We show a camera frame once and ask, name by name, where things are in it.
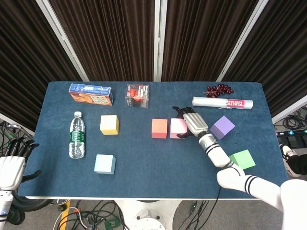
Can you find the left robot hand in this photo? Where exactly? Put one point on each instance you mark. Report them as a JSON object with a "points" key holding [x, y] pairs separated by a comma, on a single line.
{"points": [[10, 171]]}

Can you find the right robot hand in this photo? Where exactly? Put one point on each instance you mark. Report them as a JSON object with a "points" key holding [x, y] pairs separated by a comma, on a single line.
{"points": [[195, 123]]}

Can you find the pink cube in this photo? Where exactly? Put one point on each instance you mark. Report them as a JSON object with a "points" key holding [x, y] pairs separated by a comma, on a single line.
{"points": [[177, 127]]}

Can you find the purple cube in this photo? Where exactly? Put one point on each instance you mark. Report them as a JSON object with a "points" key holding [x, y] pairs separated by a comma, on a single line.
{"points": [[223, 127]]}

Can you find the orange cube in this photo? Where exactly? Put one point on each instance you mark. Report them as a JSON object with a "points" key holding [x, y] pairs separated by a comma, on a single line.
{"points": [[159, 127]]}

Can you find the yellow cube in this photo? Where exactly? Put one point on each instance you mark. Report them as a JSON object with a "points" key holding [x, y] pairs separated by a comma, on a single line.
{"points": [[108, 123]]}

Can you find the light blue cube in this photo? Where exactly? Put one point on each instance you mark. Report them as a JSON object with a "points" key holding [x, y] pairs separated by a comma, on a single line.
{"points": [[103, 163]]}

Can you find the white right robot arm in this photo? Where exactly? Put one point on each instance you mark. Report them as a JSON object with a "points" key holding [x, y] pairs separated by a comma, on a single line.
{"points": [[239, 179]]}

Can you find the green cube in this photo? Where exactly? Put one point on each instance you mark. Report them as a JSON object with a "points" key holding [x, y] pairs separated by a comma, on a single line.
{"points": [[244, 159]]}

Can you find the plastic food wrap roll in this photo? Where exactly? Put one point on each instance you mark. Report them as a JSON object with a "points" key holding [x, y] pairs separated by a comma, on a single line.
{"points": [[211, 101]]}

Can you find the dark red grape bunch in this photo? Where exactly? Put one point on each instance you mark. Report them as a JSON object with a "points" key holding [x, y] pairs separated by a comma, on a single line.
{"points": [[219, 89]]}

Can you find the chrome metal stand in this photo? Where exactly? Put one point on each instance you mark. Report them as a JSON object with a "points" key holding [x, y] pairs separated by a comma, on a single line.
{"points": [[14, 127]]}

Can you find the clear box with red item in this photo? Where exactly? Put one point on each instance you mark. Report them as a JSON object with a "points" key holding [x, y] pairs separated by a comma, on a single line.
{"points": [[137, 95]]}

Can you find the blue table cloth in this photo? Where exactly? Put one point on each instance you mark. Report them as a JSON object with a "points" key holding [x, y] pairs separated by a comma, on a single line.
{"points": [[156, 177]]}

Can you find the clear water bottle green label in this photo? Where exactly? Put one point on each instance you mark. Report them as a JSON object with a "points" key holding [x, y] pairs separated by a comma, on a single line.
{"points": [[77, 136]]}

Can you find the brown pleated partition panel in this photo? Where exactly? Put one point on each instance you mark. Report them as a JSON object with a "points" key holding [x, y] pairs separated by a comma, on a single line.
{"points": [[204, 36], [108, 36], [275, 48], [24, 60]]}

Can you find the black power strip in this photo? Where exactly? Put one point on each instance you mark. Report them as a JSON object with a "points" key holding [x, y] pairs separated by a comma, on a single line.
{"points": [[291, 133]]}

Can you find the white sneaker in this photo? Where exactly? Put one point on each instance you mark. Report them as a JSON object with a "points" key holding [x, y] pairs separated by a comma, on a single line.
{"points": [[286, 155]]}

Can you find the blue orange snack box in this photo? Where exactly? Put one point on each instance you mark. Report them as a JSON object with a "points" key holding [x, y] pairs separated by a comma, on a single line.
{"points": [[91, 95]]}

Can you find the black trouser leg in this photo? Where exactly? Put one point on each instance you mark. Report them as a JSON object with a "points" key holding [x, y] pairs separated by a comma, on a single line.
{"points": [[298, 165]]}

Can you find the green electronic device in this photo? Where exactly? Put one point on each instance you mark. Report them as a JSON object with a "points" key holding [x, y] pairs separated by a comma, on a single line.
{"points": [[111, 224]]}

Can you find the white table pedestal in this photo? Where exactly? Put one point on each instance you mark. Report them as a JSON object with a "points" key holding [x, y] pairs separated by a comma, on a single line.
{"points": [[148, 213]]}

